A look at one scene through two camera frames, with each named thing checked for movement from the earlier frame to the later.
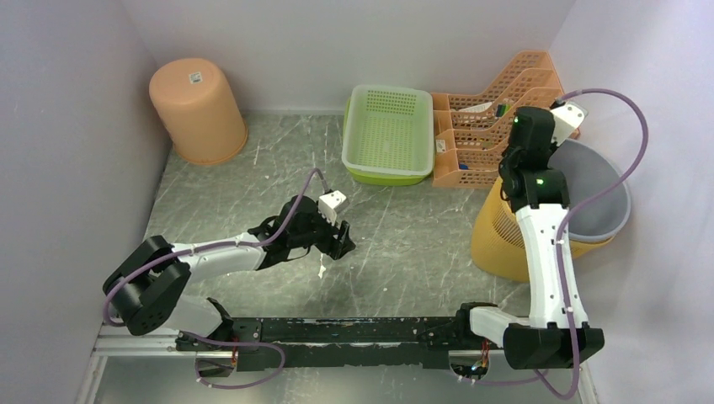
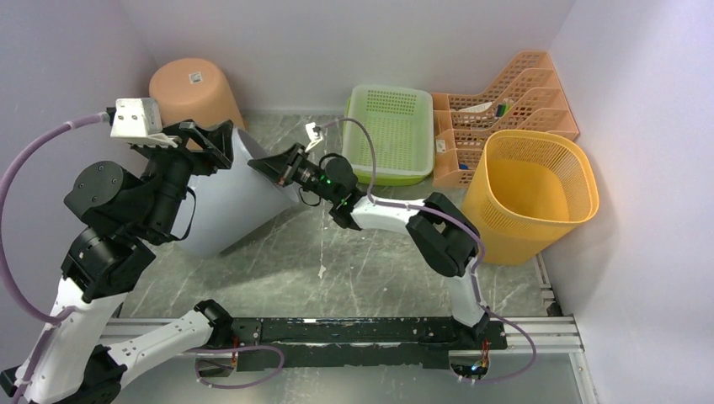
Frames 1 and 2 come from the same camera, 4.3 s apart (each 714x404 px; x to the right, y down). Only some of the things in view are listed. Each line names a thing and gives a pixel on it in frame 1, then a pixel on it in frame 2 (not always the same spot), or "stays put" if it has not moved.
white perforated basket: [389, 130] stays put
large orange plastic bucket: [197, 101] stays put
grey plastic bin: [588, 171] to [223, 205]
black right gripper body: [507, 160] to [306, 174]
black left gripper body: [320, 234] to [202, 160]
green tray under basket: [384, 179] stays put
